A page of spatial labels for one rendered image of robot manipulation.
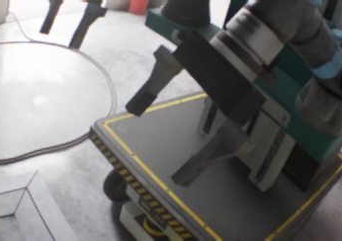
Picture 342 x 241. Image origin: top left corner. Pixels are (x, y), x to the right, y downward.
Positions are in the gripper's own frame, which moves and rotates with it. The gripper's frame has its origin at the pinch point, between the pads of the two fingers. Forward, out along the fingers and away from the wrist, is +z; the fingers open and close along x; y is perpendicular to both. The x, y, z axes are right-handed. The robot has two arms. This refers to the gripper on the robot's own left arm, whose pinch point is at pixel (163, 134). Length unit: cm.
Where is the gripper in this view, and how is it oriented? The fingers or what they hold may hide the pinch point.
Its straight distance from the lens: 52.2
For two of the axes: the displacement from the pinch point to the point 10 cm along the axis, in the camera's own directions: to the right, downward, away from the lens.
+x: 4.7, 6.7, -5.8
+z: -6.5, 7.0, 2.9
